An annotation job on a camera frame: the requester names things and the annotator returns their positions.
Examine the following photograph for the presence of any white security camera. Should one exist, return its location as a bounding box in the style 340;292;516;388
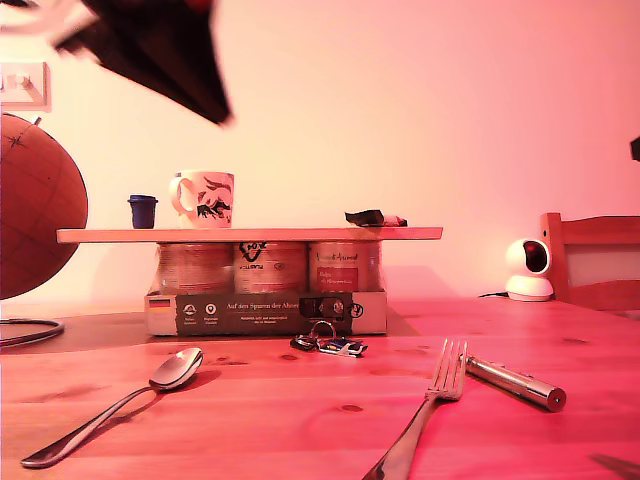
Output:
503;238;555;303

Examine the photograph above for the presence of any silver metal laser pointer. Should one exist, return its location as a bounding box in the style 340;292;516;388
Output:
464;353;568;414

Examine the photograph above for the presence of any small blue cup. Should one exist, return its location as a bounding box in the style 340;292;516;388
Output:
126;194;159;230

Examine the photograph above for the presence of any metal globe stand ring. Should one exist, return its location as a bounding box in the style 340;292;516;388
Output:
0;317;66;349

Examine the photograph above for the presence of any brown globe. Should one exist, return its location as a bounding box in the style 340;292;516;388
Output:
0;112;90;302

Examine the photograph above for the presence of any white wall plate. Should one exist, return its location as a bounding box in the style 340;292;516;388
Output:
0;60;51;114

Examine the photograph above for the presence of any metallic spoon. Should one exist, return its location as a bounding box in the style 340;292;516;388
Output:
20;347;205;470

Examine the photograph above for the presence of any metallic fork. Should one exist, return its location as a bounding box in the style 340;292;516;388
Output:
362;338;470;480

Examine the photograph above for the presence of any wooden board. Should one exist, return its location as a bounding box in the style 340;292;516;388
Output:
55;227;444;245

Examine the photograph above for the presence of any tin can with red label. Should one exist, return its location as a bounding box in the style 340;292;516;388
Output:
306;242;384;294

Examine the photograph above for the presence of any bunch of keys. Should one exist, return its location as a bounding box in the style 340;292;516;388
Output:
288;319;370;360

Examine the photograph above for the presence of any tin can with pale label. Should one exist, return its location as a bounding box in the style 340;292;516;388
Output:
155;242;235;295

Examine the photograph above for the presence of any printed cardboard tray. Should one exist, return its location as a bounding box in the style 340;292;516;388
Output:
143;288;389;337

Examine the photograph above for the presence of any white mug with dark print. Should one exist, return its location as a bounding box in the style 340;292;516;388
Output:
168;169;236;230

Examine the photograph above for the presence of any black crumpled wrapper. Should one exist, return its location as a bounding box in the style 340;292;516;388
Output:
343;208;385;229

